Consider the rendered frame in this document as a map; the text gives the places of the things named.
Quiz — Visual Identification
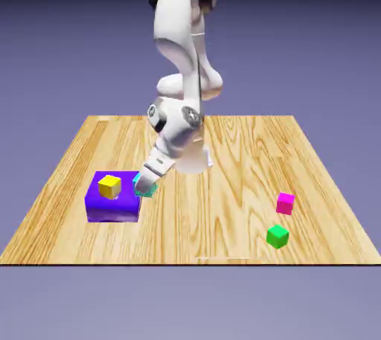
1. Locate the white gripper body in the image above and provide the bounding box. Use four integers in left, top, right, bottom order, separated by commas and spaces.
135, 160, 171, 194

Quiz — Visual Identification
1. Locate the small cyan cube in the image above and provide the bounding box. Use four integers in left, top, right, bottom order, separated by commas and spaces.
132, 172, 159, 199

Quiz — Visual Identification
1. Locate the small yellow cube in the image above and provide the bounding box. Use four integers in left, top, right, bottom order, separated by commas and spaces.
97, 174, 122, 200

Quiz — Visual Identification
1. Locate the small magenta cube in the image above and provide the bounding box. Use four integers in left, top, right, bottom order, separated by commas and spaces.
275, 192, 296, 216

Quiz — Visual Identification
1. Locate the small green cube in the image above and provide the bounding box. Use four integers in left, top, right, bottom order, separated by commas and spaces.
266, 224, 290, 249

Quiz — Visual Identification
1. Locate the large purple box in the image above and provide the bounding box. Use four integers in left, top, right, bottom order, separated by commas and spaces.
84, 170, 142, 224

